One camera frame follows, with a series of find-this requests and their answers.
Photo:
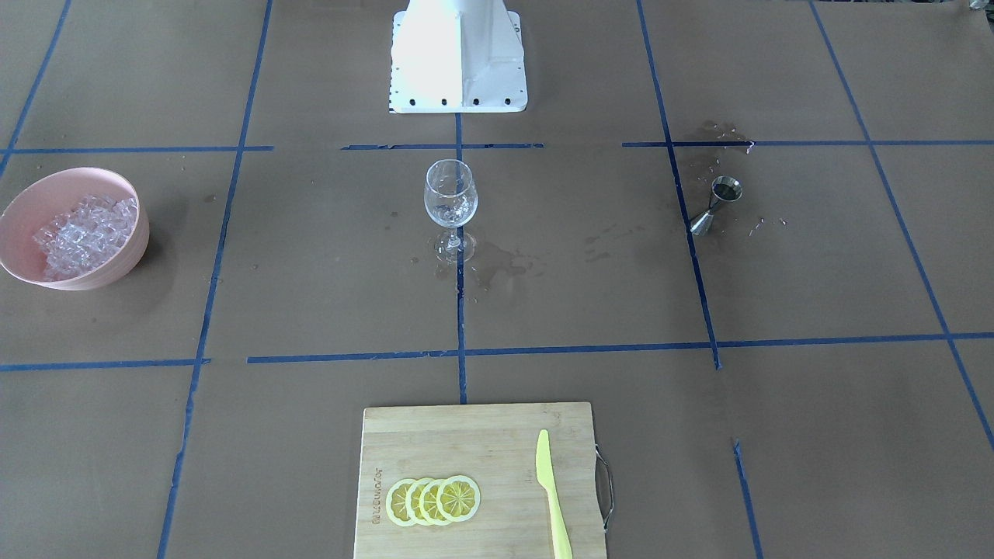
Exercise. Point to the bamboo cutting board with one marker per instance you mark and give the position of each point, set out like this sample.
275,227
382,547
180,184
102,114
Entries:
495,445

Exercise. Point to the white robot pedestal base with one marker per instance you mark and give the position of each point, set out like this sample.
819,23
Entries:
457,57

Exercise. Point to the pink plastic bowl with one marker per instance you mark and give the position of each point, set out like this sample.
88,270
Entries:
56,194

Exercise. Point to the steel cocktail jigger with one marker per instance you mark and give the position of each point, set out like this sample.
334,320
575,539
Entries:
725,190

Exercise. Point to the clear wine glass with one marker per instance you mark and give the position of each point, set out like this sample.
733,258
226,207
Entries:
451,200

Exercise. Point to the clear ice cubes pile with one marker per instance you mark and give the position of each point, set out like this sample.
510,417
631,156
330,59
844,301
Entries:
86,237

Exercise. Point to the yellow plastic knife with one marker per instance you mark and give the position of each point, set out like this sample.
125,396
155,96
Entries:
560,544

